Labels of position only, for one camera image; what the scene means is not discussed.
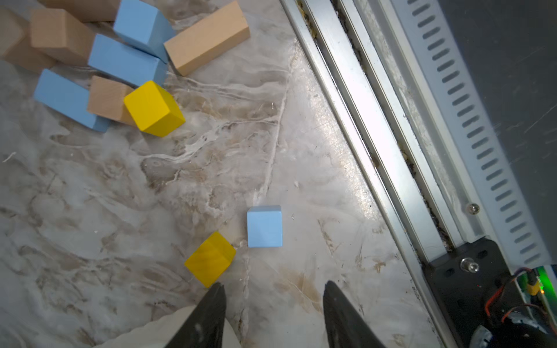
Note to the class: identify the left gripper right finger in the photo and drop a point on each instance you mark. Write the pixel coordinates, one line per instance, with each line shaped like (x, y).
(344, 326)

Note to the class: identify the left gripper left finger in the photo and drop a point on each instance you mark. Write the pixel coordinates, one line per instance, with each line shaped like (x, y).
(205, 326)

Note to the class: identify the blue cube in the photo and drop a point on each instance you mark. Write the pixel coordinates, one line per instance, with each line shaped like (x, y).
(264, 226)

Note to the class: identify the yellow cube left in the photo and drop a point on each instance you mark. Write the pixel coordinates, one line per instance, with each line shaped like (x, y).
(211, 259)

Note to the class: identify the yellow cube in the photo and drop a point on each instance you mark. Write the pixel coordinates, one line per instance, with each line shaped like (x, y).
(211, 259)
(154, 110)

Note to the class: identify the green lit circuit board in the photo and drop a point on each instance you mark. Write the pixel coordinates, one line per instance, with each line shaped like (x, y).
(539, 288)

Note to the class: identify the yellow cube center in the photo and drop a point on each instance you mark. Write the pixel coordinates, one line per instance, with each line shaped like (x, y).
(154, 110)

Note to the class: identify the small wooden block left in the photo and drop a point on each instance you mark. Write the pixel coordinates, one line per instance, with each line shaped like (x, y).
(106, 99)

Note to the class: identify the blue block lower long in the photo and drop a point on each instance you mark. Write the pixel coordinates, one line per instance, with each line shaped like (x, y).
(126, 63)

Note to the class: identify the long wooden block front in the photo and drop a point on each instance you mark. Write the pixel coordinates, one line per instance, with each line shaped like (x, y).
(208, 38)

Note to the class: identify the small blue block lower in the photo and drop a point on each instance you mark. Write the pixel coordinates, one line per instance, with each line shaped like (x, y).
(144, 27)

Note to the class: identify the wooden cube middle pile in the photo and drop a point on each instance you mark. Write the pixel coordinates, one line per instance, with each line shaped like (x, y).
(61, 36)

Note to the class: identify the wooden cube pile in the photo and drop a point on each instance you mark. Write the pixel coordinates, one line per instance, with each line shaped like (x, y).
(15, 44)
(61, 36)

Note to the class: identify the wooden block right pile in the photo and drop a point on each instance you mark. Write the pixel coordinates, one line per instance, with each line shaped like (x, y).
(87, 11)

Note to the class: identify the wooden cube upper pile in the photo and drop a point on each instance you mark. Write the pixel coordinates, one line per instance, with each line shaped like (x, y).
(15, 44)

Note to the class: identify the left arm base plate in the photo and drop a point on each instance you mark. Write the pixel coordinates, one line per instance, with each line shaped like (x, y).
(481, 301)

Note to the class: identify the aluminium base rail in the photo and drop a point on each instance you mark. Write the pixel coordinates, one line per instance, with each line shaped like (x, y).
(449, 108)

